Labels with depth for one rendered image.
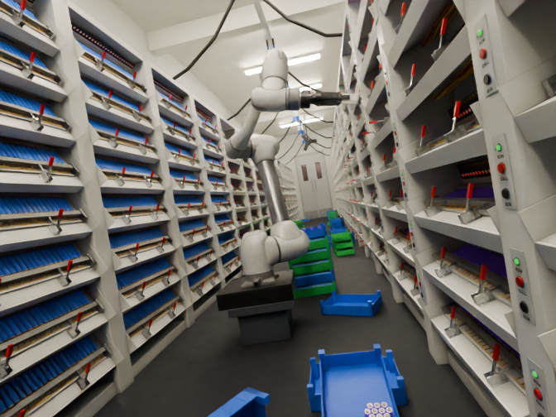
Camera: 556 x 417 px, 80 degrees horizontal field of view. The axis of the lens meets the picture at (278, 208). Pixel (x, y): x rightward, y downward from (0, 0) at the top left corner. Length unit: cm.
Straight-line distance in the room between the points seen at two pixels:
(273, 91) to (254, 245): 75
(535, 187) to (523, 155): 5
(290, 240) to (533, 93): 137
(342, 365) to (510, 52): 99
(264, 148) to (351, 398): 132
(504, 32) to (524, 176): 22
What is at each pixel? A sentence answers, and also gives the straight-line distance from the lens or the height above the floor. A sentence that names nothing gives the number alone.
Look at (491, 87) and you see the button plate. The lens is 67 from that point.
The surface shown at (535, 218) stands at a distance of 63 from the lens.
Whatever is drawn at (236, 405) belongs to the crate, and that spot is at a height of 20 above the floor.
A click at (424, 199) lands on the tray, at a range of 129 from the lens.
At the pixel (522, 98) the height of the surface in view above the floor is 76.
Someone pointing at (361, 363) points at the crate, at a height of 10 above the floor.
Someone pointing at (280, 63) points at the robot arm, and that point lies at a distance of 153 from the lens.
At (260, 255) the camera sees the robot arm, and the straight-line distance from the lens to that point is 171.
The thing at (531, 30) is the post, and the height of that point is 86.
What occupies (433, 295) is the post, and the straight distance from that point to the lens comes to 136.
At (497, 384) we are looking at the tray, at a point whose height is 18.
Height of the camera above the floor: 67
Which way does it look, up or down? 1 degrees down
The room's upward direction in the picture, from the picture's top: 10 degrees counter-clockwise
